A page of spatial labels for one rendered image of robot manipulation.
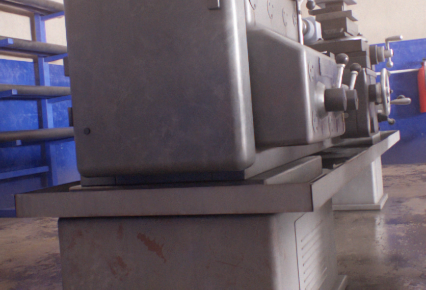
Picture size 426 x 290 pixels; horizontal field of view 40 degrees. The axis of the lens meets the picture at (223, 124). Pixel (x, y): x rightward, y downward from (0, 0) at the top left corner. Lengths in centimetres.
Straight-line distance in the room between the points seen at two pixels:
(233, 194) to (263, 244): 14
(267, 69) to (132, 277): 64
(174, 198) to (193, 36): 39
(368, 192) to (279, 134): 239
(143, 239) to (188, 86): 42
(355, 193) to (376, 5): 340
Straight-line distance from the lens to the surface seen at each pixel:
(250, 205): 136
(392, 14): 675
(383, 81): 253
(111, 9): 148
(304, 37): 323
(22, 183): 575
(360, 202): 377
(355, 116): 255
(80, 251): 163
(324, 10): 270
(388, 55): 273
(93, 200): 155
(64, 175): 625
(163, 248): 151
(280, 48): 140
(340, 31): 263
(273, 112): 140
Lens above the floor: 62
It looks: level
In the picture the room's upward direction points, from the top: 5 degrees counter-clockwise
